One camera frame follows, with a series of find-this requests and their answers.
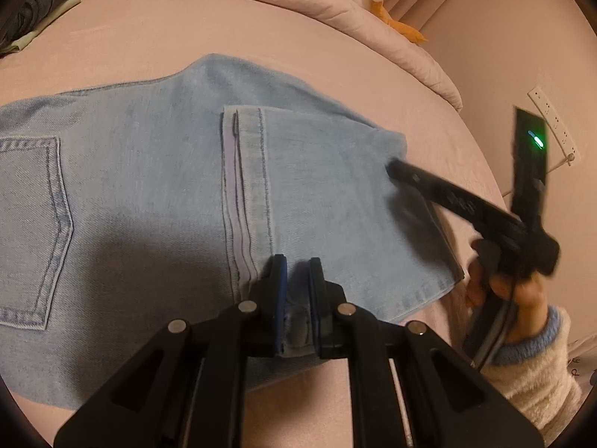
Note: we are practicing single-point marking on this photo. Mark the bed with pink sheet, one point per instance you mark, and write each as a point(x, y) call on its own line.
point(140, 32)

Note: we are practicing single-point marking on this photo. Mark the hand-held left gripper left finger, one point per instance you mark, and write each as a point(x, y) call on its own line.
point(279, 298)

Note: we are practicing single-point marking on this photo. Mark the pink quilt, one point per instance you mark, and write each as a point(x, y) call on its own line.
point(326, 4)

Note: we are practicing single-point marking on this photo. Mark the white power strip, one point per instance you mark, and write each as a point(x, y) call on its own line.
point(552, 123)

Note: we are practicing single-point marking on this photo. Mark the folded light green cloth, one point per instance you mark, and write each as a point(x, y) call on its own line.
point(51, 23)

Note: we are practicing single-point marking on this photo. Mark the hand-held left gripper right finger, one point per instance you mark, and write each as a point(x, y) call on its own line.
point(318, 298)

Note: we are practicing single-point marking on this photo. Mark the person's right hand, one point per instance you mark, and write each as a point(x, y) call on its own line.
point(527, 303)

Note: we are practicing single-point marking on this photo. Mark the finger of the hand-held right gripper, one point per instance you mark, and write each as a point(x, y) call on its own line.
point(447, 198)

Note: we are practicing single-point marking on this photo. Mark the light blue denim pants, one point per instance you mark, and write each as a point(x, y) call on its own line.
point(140, 186)

